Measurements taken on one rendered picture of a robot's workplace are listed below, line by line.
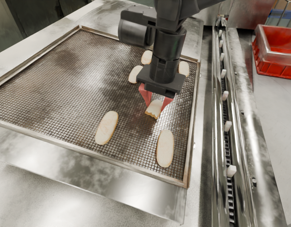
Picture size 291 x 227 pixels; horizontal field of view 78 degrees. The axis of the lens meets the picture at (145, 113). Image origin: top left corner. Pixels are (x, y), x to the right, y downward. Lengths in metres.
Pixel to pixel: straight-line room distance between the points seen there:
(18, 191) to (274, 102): 0.80
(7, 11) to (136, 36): 1.77
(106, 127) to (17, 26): 1.76
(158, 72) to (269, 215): 0.35
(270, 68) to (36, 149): 0.85
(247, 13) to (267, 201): 0.98
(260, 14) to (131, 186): 1.10
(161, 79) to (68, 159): 0.25
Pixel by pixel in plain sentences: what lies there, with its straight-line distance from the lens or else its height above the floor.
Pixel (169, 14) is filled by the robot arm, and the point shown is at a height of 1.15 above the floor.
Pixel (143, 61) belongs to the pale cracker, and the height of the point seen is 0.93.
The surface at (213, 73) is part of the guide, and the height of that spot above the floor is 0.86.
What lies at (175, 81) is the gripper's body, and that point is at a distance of 0.41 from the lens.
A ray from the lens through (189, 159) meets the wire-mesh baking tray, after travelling 0.41.
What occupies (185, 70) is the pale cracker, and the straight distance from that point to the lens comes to 0.65.
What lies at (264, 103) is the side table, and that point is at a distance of 0.75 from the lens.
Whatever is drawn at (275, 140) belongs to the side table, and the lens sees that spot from 0.64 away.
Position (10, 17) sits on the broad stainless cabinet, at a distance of 2.09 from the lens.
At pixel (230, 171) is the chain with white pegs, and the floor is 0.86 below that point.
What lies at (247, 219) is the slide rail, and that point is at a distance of 0.44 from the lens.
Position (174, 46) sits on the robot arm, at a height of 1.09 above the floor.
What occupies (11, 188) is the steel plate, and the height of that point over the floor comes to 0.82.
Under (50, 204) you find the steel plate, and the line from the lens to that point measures 0.48.
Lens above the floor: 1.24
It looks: 45 degrees down
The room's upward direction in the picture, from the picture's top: straight up
